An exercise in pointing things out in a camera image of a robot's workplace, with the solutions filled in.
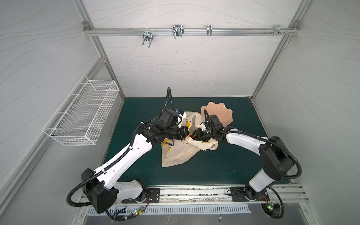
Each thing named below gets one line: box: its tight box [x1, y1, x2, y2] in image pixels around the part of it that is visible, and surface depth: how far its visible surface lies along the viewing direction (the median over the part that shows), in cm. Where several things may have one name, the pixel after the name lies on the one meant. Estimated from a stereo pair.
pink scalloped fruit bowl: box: [201, 101, 234, 128], surface depth 110 cm
